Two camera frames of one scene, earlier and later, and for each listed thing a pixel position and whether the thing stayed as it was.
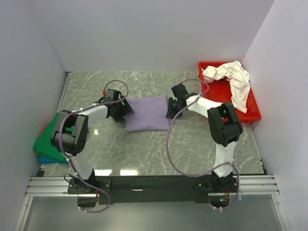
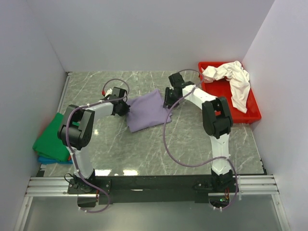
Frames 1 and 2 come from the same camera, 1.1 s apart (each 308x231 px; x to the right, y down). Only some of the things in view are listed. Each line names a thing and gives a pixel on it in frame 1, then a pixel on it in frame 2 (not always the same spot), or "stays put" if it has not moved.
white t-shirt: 238,79 stays put
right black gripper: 170,110 to 167,100
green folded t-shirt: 43,146 stays put
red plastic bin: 219,91 stays put
